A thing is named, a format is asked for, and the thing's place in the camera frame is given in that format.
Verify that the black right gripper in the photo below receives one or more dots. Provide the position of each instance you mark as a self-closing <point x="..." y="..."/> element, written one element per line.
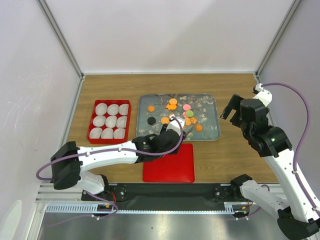
<point x="234" y="104"/>

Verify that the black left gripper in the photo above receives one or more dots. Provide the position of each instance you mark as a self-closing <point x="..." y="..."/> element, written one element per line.
<point x="164" y="127"/>

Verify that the black round cookie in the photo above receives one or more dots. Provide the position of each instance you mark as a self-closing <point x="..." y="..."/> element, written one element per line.
<point x="151" y="121"/>

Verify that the orange round waffle cookie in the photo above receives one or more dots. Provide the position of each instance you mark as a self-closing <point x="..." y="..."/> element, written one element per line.
<point x="188" y="121"/>

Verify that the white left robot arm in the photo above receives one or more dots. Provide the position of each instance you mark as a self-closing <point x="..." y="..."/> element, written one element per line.
<point x="71" y="165"/>

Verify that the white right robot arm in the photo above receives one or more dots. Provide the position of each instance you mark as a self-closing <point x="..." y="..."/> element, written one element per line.
<point x="298" y="215"/>

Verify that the red box lid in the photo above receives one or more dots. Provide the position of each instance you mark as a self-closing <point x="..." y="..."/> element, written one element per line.
<point x="173" y="168"/>

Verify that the orange flower cookie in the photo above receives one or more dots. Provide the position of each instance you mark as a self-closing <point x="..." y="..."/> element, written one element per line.
<point x="193" y="120"/>

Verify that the orange fish cookie top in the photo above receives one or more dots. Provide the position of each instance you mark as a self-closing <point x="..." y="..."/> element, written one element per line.
<point x="171" y="107"/>

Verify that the orange swirl cookie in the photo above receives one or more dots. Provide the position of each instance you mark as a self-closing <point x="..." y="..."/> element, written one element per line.
<point x="198" y="128"/>

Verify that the floral metal serving tray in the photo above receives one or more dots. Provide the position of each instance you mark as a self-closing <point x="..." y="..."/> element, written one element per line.
<point x="203" y="106"/>

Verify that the pink round cookie upper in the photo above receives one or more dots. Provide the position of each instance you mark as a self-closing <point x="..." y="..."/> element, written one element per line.
<point x="186" y="107"/>

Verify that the orange round cookie top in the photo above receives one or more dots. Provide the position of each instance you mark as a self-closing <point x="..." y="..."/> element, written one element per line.
<point x="173" y="101"/>

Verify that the red cookie box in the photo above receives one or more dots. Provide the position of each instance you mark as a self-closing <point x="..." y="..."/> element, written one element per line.
<point x="109" y="122"/>

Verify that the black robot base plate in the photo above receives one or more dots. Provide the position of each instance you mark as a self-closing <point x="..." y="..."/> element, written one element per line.
<point x="172" y="196"/>

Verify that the white cable duct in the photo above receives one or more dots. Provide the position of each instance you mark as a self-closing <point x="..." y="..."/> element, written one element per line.
<point x="105" y="209"/>

